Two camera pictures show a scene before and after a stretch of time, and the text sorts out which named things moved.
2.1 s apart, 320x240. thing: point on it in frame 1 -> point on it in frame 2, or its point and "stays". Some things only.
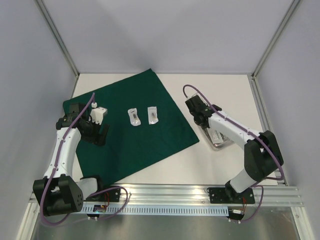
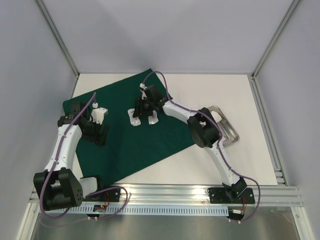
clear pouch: x=152 y=115 stays
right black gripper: x=203 y=124 -> x=138 y=107
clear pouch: x=134 y=119 stays
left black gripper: x=99 y=141 stays
